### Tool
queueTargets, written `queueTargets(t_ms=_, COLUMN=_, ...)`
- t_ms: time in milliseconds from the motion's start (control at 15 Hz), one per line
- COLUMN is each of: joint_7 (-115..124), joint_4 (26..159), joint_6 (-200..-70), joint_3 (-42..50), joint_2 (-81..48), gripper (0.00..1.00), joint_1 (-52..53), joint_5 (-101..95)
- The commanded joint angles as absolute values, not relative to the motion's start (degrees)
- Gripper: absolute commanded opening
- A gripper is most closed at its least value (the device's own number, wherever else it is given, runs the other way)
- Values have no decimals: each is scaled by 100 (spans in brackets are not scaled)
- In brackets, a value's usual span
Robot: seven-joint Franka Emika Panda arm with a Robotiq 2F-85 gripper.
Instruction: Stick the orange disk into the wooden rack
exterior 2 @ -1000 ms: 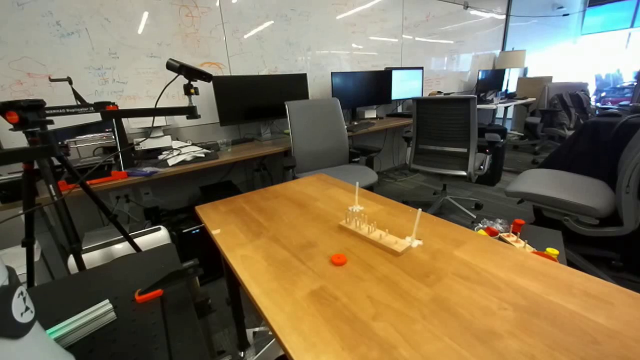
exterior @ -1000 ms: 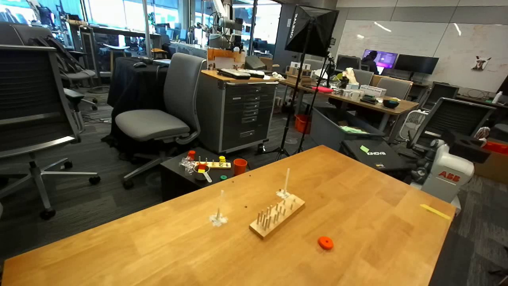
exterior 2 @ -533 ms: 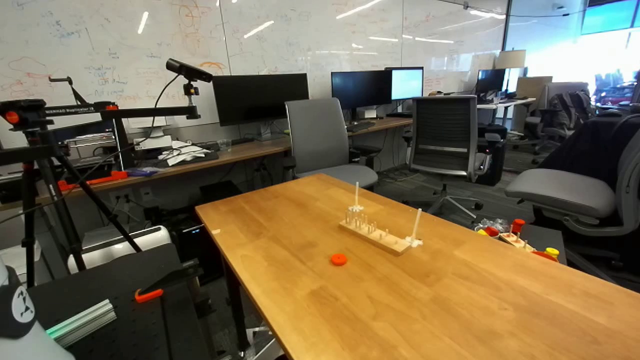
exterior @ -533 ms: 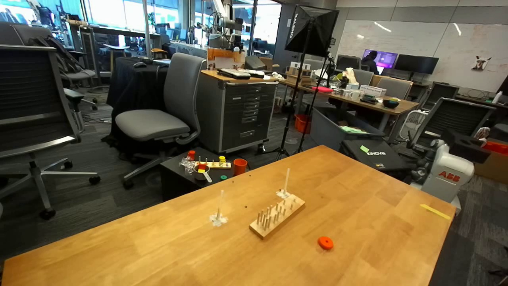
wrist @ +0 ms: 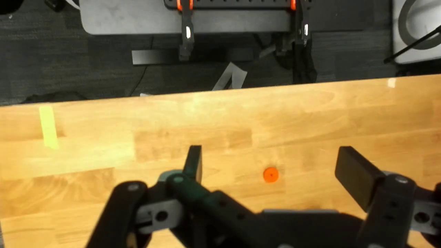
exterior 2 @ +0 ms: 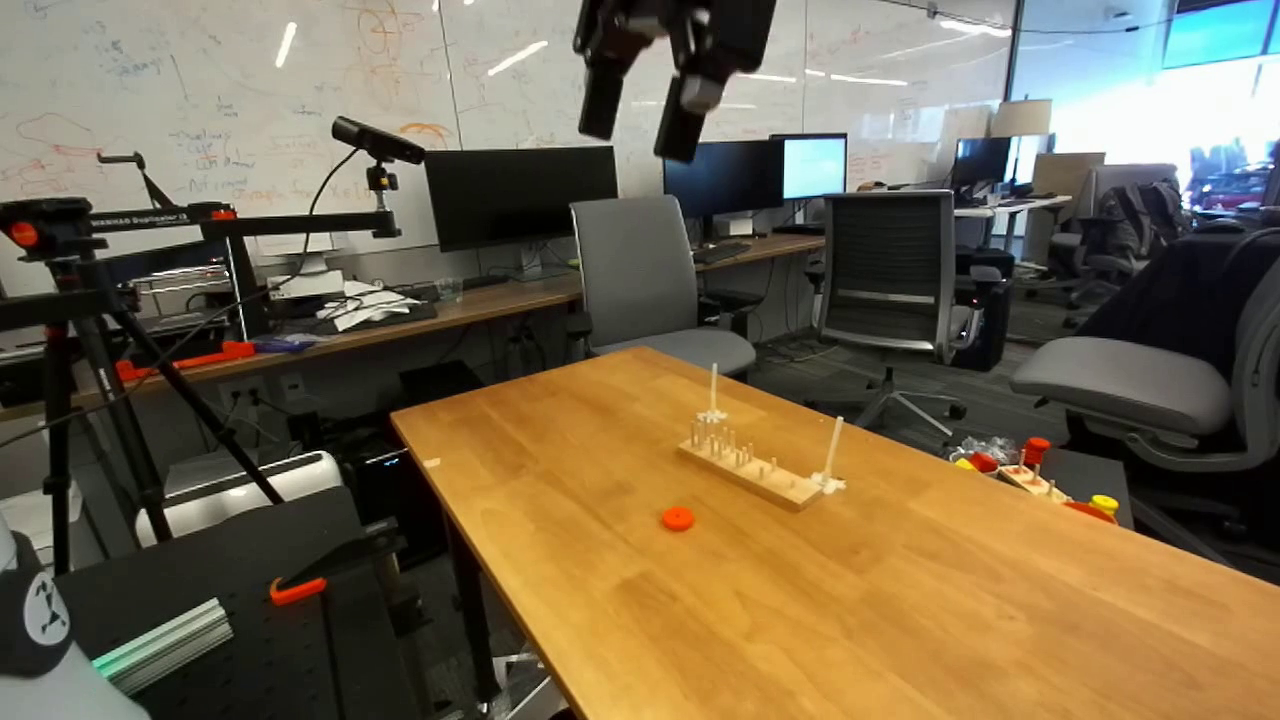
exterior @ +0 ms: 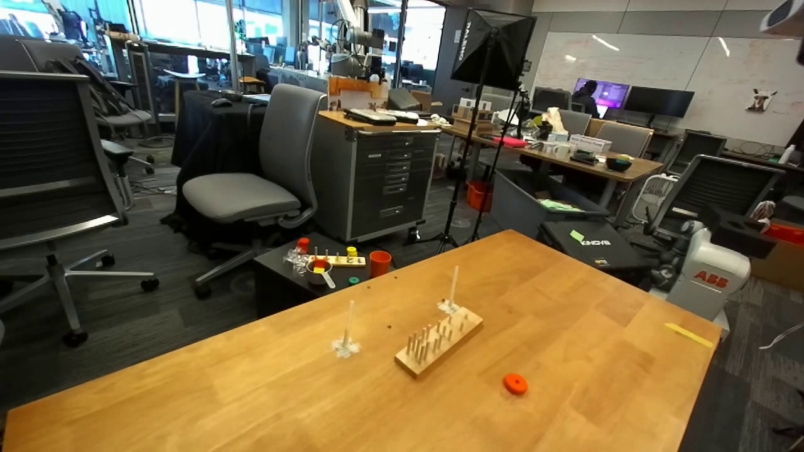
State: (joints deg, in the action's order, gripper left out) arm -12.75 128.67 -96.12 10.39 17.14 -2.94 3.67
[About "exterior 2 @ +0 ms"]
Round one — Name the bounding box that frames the wooden rack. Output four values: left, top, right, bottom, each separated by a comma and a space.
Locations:
677, 363, 848, 514

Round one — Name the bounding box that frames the heap of papers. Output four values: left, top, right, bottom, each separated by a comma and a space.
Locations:
316, 280, 423, 333

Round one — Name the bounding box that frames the white desk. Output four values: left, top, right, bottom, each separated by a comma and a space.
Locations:
954, 195, 1074, 253

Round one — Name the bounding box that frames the black monitor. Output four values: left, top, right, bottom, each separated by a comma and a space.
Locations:
423, 146, 620, 254

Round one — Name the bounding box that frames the black mesh office chair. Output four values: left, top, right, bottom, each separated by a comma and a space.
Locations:
812, 190, 987, 438

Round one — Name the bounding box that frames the camera on tripod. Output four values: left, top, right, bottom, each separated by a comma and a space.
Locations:
0, 116, 428, 577

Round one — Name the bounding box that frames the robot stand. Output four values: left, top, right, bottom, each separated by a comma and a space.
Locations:
55, 487, 421, 720

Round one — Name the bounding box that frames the office chair with backpack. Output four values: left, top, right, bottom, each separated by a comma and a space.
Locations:
1047, 163, 1193, 306

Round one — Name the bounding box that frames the white case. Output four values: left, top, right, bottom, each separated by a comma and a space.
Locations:
135, 450, 346, 550

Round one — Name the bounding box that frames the black computer tower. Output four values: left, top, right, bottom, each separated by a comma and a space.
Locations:
345, 445, 448, 571

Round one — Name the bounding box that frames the long wooden desk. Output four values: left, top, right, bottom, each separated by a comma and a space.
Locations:
0, 234, 827, 423

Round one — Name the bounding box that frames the clear plastic bag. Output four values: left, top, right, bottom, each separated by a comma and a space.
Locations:
945, 436, 1023, 471

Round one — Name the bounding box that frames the large grey office chair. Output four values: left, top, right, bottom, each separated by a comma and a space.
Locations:
1009, 282, 1280, 549

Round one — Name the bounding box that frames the small dark monitor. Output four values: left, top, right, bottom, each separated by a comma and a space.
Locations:
949, 137, 1014, 193

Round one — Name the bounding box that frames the row of monitors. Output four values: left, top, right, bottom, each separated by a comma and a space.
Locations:
663, 133, 849, 221

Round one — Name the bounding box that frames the window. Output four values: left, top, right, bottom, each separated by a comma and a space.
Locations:
1010, 0, 1280, 216

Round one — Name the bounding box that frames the orange and black clamp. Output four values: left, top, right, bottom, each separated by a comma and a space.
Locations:
268, 530, 407, 608

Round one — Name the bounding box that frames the orange hand tool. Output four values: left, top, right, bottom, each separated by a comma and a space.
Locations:
114, 341, 257, 384

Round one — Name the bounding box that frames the black jacket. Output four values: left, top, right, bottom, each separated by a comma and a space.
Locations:
1075, 228, 1280, 373

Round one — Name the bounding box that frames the black side table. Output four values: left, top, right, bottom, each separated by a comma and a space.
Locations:
1000, 448, 1137, 531

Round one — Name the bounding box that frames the whiteboard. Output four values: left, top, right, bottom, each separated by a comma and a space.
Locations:
0, 0, 1013, 263

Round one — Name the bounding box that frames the wooden toy base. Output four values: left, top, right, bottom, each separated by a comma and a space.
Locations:
998, 463, 1071, 503

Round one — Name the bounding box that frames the aluminium profile bar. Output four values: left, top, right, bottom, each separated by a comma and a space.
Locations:
92, 598, 234, 697

